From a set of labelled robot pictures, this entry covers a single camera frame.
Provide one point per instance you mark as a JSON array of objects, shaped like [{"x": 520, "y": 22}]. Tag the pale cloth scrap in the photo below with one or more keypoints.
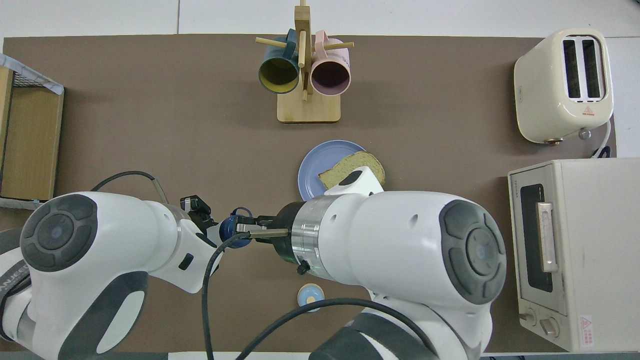
[{"x": 20, "y": 203}]

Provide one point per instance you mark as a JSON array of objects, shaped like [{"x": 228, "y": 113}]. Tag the brown table mat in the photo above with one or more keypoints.
[{"x": 200, "y": 125}]

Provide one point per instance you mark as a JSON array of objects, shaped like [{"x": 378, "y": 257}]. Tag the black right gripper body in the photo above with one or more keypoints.
[{"x": 285, "y": 235}]

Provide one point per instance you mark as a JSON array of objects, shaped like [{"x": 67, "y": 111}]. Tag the toasted bread slice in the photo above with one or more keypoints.
[{"x": 350, "y": 162}]

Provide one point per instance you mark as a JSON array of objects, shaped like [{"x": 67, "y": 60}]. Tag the white bottle with navy cap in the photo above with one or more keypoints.
[{"x": 227, "y": 225}]

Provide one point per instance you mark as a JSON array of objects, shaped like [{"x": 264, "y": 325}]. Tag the blue checkered cloth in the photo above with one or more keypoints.
[{"x": 30, "y": 72}]

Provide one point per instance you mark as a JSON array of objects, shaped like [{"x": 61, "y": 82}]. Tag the cream two-slot toaster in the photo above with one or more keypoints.
[{"x": 545, "y": 90}]

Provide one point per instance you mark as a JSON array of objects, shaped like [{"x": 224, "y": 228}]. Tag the white toaster oven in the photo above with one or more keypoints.
[{"x": 600, "y": 250}]

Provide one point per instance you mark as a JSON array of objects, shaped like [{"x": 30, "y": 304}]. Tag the wooden mug tree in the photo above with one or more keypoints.
[{"x": 310, "y": 112}]

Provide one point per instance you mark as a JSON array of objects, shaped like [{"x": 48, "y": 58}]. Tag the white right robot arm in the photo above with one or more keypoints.
[{"x": 410, "y": 250}]

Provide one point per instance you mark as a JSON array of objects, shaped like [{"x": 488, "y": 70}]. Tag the blue round plate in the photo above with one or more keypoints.
[{"x": 312, "y": 175}]

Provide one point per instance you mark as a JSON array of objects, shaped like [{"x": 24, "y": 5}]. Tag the teal mug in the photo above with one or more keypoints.
[{"x": 277, "y": 75}]

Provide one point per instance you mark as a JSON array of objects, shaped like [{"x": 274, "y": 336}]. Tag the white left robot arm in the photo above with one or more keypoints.
[{"x": 100, "y": 270}]

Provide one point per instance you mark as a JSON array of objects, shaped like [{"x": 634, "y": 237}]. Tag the pink mug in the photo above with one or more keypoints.
[{"x": 330, "y": 77}]

